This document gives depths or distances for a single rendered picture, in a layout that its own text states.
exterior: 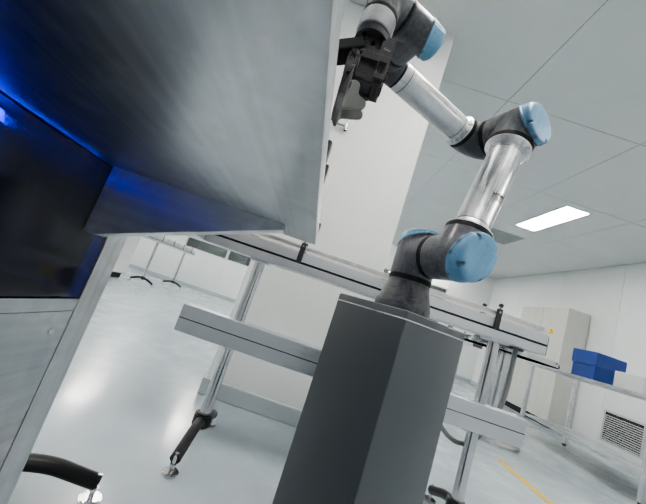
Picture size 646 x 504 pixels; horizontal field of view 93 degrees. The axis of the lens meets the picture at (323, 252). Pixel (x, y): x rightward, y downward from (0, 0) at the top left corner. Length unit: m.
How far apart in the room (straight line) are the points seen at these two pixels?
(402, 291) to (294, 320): 1.26
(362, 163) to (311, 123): 2.00
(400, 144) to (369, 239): 0.72
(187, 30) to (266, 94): 0.05
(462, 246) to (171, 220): 0.60
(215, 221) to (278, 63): 0.44
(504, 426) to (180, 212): 1.55
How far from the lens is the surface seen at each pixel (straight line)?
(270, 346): 1.43
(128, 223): 0.66
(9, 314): 0.68
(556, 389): 6.91
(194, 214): 0.62
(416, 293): 0.84
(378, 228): 2.10
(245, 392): 2.10
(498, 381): 3.93
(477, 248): 0.77
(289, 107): 0.23
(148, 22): 0.24
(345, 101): 0.67
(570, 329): 7.00
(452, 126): 1.04
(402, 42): 0.87
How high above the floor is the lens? 0.74
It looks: 9 degrees up
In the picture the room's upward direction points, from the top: 19 degrees clockwise
